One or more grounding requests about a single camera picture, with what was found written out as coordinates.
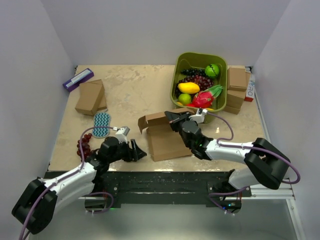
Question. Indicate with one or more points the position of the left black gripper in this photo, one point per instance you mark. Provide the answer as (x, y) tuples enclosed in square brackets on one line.
[(138, 153)]

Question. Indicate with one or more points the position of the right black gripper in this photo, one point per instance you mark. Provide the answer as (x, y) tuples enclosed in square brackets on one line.
[(173, 117)]

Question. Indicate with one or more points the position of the brown cardboard paper box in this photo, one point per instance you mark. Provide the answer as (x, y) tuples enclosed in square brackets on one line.
[(163, 143)]

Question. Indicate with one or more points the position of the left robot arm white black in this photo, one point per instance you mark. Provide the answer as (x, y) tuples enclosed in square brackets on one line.
[(42, 199)]

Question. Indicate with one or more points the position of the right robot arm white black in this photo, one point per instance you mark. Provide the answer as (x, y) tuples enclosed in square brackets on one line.
[(266, 165)]

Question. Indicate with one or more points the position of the folded cardboard box lower right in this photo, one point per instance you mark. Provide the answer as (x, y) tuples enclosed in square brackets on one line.
[(234, 101)]

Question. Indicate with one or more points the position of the folded cardboard box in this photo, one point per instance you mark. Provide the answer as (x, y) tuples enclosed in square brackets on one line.
[(92, 98), (234, 101), (236, 79)]

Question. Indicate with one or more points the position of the folded cardboard box left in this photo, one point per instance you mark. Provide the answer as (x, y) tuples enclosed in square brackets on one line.
[(92, 98)]

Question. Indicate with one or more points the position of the folded cardboard box top right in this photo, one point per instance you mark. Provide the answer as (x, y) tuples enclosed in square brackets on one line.
[(236, 79)]

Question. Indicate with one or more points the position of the purple rectangular box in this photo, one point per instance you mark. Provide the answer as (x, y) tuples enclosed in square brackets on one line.
[(78, 79)]

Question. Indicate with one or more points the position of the green lime toy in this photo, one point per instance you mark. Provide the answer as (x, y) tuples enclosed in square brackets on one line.
[(184, 99)]

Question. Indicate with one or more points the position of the yellow mango toy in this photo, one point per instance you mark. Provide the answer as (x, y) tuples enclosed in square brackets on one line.
[(188, 88)]

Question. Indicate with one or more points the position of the pink dragon fruit toy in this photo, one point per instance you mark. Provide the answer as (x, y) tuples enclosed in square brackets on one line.
[(204, 99)]

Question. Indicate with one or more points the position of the red grape bunch in basket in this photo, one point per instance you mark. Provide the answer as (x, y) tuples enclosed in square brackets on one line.
[(203, 82)]

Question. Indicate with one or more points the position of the dark purple grape bunch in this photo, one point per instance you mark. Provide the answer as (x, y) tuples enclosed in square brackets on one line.
[(193, 72)]

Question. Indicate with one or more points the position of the blue zigzag sponge pad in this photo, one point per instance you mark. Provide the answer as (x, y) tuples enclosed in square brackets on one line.
[(102, 122)]

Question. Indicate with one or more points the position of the red grape bunch on table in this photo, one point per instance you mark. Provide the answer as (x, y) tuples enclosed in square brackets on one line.
[(86, 148)]

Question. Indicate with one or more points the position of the green plastic basket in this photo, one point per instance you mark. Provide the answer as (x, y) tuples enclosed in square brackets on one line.
[(199, 61)]

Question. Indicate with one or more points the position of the green round melon toy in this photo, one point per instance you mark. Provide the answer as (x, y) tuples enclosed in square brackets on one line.
[(212, 70)]

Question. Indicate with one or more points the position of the white red carton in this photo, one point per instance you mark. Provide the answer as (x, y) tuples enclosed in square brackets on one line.
[(250, 91)]

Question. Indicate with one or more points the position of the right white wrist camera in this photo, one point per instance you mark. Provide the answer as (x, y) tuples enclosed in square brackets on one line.
[(199, 116)]

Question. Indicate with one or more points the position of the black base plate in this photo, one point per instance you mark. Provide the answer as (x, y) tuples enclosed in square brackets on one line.
[(164, 188)]

